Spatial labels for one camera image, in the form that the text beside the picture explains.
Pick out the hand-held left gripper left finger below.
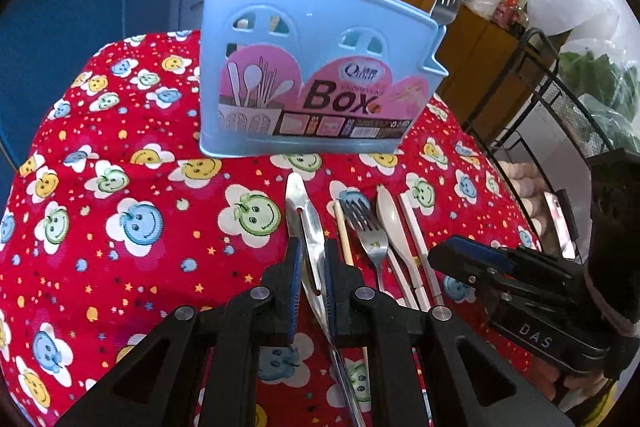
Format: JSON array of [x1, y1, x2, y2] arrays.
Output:
[[52, 236, 305, 427]]

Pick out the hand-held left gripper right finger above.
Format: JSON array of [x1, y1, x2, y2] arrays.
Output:
[[324, 238, 576, 427]]

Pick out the red smiley flower tablecloth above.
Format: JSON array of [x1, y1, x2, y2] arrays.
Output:
[[0, 29, 551, 427]]

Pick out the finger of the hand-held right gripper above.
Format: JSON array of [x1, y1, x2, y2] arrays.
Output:
[[427, 243, 507, 294], [446, 234, 524, 275]]

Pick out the bag of green vegetables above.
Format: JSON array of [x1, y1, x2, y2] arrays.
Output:
[[557, 49, 640, 152]]

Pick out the beige plastic knife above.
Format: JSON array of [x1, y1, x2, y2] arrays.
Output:
[[375, 186, 422, 310]]

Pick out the light blue utensil box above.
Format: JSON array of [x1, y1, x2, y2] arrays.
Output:
[[199, 0, 449, 158]]

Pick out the black wire rack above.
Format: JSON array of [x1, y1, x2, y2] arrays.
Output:
[[460, 27, 640, 268]]

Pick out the metal knife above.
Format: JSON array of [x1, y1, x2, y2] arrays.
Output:
[[284, 172, 368, 427]]

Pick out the person's right hand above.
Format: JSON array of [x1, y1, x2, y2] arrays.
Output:
[[530, 359, 616, 413]]

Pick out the tray of eggs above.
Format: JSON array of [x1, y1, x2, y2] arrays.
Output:
[[497, 159, 556, 248]]

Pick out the red jars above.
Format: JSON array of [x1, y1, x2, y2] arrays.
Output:
[[492, 0, 531, 25]]

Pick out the white plastic chopstick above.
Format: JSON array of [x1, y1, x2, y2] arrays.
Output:
[[398, 193, 445, 307]]

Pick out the wooden shelf cabinet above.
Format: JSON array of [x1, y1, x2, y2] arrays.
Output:
[[380, 0, 571, 128]]

